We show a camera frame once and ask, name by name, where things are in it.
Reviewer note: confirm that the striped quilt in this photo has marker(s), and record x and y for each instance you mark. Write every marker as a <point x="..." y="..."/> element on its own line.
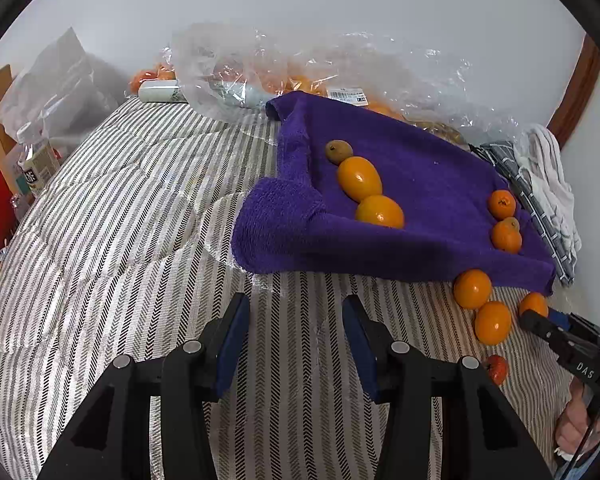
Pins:
<point x="127" y="250"/>

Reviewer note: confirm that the grey checked folded cloth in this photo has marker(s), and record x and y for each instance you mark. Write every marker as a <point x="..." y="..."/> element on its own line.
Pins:
<point x="501" y="156"/>

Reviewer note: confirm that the crumpled clear bag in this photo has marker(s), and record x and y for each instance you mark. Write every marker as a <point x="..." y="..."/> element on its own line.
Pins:
<point x="61" y="98"/>

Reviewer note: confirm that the clear plastic fruit bag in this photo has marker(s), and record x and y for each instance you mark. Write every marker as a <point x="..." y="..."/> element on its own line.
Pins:
<point x="229" y="72"/>

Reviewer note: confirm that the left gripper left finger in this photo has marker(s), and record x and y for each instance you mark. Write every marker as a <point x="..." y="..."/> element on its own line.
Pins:
<point x="108" y="435"/>

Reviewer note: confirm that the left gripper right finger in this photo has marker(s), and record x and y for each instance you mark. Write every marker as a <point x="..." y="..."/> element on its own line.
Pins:
<point x="483" y="437"/>

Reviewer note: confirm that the big blemished orange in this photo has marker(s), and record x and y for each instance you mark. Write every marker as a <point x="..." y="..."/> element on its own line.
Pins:
<point x="505" y="236"/>

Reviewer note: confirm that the orange tangerine with stem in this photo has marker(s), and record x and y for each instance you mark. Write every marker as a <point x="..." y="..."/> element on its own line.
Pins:
<point x="502" y="204"/>

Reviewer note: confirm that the brown wooden door frame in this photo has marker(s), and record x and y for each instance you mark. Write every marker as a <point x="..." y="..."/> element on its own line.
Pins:
<point x="578" y="93"/>

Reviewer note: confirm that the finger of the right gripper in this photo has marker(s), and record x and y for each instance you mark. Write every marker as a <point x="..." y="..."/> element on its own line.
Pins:
<point x="558" y="318"/>
<point x="541" y="327"/>

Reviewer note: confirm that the white striped towel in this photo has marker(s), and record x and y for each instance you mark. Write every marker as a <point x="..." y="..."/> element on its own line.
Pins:
<point x="537" y="154"/>

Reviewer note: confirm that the purple towel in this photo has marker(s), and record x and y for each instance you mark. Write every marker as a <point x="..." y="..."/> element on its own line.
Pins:
<point x="301" y="220"/>

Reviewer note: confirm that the clear plastic bag left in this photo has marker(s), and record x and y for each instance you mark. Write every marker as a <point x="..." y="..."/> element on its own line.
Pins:
<point x="163" y="70"/>

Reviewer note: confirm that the white roll of bags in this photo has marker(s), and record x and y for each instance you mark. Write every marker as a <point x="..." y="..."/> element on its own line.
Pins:
<point x="161" y="91"/>

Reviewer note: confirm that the person's right hand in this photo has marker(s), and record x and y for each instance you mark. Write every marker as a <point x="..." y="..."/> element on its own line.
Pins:
<point x="573" y="423"/>

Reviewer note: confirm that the small red fruit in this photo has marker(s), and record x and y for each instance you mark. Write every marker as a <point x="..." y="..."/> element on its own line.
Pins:
<point x="497" y="369"/>

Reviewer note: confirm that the oval orange fruit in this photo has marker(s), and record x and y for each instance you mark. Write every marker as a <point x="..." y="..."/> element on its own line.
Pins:
<point x="358" y="178"/>

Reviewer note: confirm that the small green-brown fruit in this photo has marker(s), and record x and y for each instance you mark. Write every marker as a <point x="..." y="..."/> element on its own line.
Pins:
<point x="336" y="151"/>

